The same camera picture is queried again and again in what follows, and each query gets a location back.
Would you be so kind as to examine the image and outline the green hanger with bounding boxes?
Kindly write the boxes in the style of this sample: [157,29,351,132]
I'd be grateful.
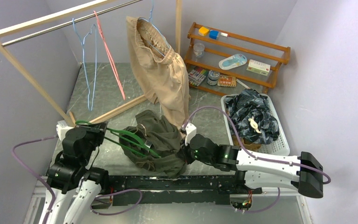
[75,119,162,159]

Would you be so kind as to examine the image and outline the olive green shorts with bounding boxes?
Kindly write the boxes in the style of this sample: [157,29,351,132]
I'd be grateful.
[119,110,186,178]

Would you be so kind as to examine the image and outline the dark leaf-print shorts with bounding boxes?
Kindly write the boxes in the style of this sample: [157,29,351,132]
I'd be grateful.
[225,89,279,145]

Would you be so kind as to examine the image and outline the beige shorts with white stripe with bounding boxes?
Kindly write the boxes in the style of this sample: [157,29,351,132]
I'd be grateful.
[126,16,190,127]

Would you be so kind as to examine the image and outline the pink wire hanger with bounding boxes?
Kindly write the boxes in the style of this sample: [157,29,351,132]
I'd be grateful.
[93,11,125,100]

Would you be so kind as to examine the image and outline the light blue wire hanger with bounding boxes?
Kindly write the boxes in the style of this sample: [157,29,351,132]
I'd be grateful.
[71,18,98,111]

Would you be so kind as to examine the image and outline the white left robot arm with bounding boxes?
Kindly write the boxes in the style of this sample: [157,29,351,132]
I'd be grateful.
[39,121,110,224]

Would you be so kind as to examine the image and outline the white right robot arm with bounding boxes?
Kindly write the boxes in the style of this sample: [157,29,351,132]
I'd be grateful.
[178,134,324,198]

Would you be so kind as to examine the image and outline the marker pen set pack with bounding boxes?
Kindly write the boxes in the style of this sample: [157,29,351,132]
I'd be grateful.
[188,66,209,87]

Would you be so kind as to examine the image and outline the orange snack packet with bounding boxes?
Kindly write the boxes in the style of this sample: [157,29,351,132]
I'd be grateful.
[217,75,237,88]

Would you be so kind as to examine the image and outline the white pen with red tip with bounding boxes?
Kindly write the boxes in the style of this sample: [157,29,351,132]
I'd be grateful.
[236,79,250,89]

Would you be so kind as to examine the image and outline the white plastic basket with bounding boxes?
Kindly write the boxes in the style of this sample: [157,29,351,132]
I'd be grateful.
[220,93,290,156]

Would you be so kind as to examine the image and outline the orange wooden shelf rack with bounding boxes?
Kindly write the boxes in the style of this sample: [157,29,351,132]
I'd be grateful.
[184,22,291,96]

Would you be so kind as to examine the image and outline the clear plastic cup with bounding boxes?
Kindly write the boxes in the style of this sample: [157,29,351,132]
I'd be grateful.
[193,43,205,57]

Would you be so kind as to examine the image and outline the white green box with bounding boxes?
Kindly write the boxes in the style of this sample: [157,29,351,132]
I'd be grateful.
[247,59,271,76]

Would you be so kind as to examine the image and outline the blue block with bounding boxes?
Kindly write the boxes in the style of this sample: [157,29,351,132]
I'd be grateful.
[208,30,220,40]

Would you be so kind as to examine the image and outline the metal hanging rod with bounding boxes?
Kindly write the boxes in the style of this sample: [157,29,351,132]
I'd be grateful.
[0,0,145,47]

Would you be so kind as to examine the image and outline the yellow block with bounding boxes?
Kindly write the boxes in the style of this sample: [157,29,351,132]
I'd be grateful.
[198,26,210,36]

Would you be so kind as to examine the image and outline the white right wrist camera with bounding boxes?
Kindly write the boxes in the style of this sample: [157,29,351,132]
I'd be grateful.
[181,122,197,146]

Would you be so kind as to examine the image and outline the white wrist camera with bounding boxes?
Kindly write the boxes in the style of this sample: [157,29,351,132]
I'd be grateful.
[56,120,73,141]
[181,122,197,146]

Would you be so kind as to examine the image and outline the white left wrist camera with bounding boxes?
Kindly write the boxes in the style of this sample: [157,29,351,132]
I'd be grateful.
[56,120,73,141]

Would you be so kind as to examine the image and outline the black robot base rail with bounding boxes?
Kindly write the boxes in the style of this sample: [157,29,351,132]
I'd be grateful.
[100,174,262,206]

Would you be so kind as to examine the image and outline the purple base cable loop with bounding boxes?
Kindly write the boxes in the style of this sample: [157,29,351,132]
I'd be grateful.
[89,189,143,217]

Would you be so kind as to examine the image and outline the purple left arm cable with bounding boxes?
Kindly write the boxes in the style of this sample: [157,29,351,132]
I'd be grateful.
[11,135,59,224]

